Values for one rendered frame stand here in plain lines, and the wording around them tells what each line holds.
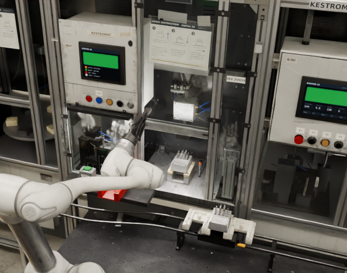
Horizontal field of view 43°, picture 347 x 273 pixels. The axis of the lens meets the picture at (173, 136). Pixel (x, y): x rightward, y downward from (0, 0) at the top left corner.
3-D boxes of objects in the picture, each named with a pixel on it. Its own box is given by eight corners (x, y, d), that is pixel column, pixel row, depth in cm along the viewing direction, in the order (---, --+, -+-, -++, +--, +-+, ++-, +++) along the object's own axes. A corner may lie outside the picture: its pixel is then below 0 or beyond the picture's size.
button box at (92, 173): (79, 187, 249) (78, 170, 244) (86, 180, 256) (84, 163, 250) (92, 190, 247) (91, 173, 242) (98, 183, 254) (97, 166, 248)
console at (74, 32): (63, 104, 239) (55, 20, 217) (88, 86, 263) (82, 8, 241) (135, 116, 229) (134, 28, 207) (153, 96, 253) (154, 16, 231)
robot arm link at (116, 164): (113, 155, 213) (137, 164, 210) (97, 181, 205) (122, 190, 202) (110, 142, 205) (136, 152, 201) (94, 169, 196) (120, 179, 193)
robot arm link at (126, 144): (127, 148, 202) (133, 139, 206) (111, 144, 206) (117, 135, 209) (133, 160, 209) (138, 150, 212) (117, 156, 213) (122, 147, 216)
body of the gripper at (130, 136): (136, 150, 212) (145, 136, 217) (132, 139, 206) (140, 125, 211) (123, 147, 215) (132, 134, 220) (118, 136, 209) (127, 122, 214)
